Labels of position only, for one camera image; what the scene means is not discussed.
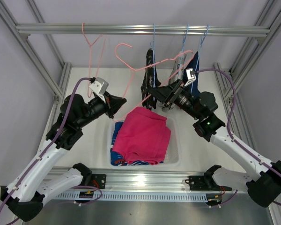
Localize white black print trousers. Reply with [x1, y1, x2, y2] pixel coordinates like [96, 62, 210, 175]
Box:
[161, 51, 187, 111]

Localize purple cable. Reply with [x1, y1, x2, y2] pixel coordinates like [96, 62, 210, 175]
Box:
[194, 68, 281, 208]
[0, 76, 104, 225]

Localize aluminium frame struts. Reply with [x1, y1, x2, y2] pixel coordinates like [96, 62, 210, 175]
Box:
[0, 0, 72, 101]
[213, 0, 281, 174]

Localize aluminium hanging rail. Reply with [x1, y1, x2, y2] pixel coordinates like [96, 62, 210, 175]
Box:
[15, 23, 270, 38]

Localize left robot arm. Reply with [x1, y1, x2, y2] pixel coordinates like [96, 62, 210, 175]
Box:
[0, 92, 126, 222]

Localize left aluminium frame struts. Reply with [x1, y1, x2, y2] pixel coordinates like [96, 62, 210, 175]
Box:
[0, 0, 72, 101]

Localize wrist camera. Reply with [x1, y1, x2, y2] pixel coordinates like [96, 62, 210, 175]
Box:
[184, 68, 196, 87]
[89, 77, 109, 99]

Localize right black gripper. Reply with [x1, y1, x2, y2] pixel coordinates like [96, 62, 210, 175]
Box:
[147, 79, 201, 120]

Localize white plastic basket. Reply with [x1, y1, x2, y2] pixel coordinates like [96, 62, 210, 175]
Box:
[107, 117, 181, 169]

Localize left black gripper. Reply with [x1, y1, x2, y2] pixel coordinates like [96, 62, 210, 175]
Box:
[76, 91, 126, 128]

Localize black white patterned trousers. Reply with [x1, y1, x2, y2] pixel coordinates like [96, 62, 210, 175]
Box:
[140, 48, 161, 110]

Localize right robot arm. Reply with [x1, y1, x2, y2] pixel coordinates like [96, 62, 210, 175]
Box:
[148, 80, 281, 208]

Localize pink trousers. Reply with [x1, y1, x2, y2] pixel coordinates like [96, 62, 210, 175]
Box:
[112, 107, 171, 165]

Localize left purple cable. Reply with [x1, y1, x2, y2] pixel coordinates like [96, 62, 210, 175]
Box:
[0, 76, 104, 225]

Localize navy blue trousers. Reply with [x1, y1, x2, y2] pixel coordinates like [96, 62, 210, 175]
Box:
[187, 51, 202, 97]

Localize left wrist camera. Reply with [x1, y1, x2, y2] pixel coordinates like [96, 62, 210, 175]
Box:
[89, 77, 109, 99]

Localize right aluminium frame struts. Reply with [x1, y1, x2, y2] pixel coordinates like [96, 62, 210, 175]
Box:
[213, 0, 281, 174]

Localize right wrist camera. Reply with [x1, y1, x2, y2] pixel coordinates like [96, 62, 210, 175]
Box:
[184, 68, 196, 87]

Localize blue hanger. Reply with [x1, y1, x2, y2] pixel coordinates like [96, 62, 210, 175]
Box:
[191, 24, 210, 96]
[181, 24, 189, 52]
[150, 24, 157, 88]

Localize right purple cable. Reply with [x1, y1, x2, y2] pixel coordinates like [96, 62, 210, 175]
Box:
[194, 68, 281, 208]

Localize white slotted cable duct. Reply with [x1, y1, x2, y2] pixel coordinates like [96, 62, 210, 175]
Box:
[54, 191, 207, 203]

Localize pink hanger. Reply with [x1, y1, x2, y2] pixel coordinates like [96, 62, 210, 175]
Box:
[81, 22, 107, 98]
[112, 43, 195, 122]

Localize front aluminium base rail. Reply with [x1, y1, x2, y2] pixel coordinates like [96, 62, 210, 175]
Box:
[46, 171, 277, 194]

